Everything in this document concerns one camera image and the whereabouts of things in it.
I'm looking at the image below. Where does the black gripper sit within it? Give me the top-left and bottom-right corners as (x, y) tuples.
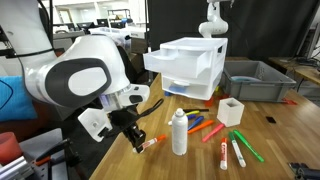
(106, 106), (146, 151)

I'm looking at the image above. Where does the orange capped white marker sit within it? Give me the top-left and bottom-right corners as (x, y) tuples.
(132, 134), (166, 153)

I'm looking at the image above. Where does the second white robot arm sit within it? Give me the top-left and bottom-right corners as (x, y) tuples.
(198, 0), (234, 38)

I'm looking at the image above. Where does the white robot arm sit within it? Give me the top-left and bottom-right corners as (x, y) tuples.
(0, 0), (150, 152)

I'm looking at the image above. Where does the blue marker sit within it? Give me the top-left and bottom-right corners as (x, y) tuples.
(188, 116), (204, 131)

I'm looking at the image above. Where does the yellow marker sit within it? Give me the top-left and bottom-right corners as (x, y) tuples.
(186, 110), (200, 116)

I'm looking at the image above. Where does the black marker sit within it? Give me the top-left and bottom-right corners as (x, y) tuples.
(183, 109), (210, 113)

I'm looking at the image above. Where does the pink marker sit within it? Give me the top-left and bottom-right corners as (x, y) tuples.
(201, 123), (225, 142)

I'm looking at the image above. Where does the red expo marker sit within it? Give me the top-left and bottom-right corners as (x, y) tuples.
(220, 138), (228, 170)

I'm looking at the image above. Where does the green capped white marker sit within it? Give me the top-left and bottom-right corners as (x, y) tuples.
(229, 131), (246, 168)

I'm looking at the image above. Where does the white spray bottle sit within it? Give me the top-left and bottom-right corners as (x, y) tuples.
(172, 108), (188, 156)

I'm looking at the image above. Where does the red orange toy block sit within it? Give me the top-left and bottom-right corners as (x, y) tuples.
(204, 96), (215, 107)

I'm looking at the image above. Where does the white plastic drawer unit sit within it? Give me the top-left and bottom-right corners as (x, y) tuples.
(143, 37), (228, 100)

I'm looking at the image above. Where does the white square cup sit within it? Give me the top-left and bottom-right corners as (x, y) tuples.
(217, 98), (244, 127)

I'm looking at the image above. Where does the blue cushion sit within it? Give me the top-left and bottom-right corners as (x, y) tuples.
(0, 76), (37, 122)

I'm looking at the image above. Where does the grey plastic crate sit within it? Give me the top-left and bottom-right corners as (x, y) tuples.
(220, 60), (296, 102)

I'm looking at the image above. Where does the small black square object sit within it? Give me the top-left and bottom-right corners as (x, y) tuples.
(266, 116), (276, 124)

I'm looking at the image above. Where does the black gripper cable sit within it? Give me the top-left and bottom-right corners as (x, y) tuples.
(136, 97), (165, 118)

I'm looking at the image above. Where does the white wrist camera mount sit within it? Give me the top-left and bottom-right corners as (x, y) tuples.
(78, 108), (113, 142)

